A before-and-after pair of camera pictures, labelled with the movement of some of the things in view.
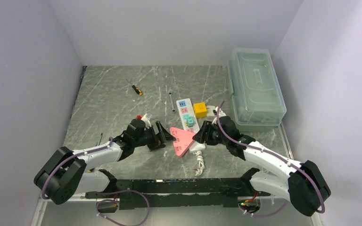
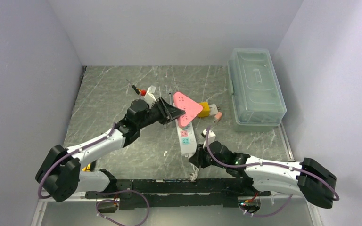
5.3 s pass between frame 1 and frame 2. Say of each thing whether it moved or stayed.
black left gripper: moved
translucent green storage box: stayed
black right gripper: moved
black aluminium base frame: stayed
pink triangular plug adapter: moved
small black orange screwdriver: stayed
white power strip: moved
